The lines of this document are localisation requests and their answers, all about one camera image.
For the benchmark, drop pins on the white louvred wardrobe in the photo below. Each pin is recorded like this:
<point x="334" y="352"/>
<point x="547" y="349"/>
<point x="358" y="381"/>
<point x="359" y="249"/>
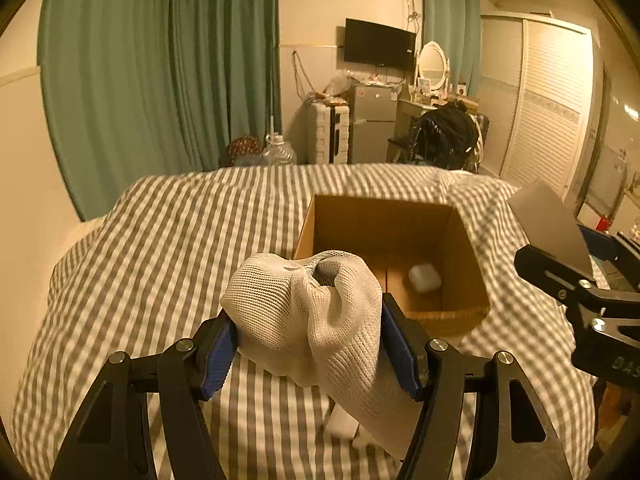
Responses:
<point x="545" y="105"/>

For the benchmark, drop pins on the white oval mirror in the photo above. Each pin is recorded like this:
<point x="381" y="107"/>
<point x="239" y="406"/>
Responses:
<point x="432" y="62"/>

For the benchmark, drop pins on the brown cardboard box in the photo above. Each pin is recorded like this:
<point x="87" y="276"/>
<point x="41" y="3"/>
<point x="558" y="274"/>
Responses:
<point x="380" y="230"/>

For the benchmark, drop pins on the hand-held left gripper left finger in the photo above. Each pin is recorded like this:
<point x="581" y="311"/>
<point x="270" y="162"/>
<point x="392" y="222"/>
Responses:
<point x="219" y="360"/>

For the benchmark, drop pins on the clear water jug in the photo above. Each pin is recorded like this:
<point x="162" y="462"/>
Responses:
<point x="279" y="152"/>

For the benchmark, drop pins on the white mesh sock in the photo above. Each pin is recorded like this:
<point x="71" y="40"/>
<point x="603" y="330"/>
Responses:
<point x="300" y="310"/>

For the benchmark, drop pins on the small white box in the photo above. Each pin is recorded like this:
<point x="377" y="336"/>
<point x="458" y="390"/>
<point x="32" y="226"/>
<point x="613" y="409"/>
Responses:
<point x="342" y="424"/>

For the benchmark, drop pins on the black bag on chair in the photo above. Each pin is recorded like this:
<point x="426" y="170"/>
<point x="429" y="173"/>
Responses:
<point x="445" y="132"/>

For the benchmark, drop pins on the small red object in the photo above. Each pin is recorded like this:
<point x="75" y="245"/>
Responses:
<point x="605" y="222"/>

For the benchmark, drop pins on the white earbuds case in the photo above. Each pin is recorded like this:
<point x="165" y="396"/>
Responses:
<point x="425" y="277"/>

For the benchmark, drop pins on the wide green curtain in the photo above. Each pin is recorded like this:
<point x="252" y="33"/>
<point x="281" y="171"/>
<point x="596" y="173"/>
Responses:
<point x="150" y="75"/>

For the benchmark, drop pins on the narrow green curtain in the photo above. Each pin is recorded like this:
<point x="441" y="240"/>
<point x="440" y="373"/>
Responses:
<point x="450" y="20"/>

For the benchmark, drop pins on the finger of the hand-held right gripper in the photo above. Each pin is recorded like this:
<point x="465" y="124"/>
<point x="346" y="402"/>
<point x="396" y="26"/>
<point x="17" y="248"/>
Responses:
<point x="602" y="245"/>
<point x="555" y="272"/>

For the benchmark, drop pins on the silver mini fridge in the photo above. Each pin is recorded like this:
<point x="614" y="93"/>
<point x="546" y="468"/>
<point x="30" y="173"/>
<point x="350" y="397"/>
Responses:
<point x="372" y="125"/>

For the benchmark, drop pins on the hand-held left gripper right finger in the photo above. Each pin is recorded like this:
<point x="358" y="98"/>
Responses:
<point x="400" y="350"/>

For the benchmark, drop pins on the grey white checked blanket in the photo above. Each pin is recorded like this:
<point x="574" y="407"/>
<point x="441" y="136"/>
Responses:
<point x="175" y="240"/>

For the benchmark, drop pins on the beige dressing table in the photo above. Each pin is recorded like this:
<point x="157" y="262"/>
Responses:
<point x="402" y="110"/>

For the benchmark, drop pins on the white suitcase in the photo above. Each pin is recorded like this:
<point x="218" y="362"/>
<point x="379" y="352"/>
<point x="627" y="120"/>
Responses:
<point x="322" y="132"/>

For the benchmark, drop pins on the clear plastic bag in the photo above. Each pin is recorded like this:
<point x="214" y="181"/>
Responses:
<point x="337" y="85"/>

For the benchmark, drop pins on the brown patterned bag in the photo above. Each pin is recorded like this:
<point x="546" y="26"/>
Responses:
<point x="243" y="150"/>

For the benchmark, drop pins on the black wall television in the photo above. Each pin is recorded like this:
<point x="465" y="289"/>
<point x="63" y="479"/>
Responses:
<point x="379" y="42"/>

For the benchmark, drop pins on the grey flat panel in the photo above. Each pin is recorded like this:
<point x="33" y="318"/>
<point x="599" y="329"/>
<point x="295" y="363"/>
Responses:
<point x="550" y="220"/>

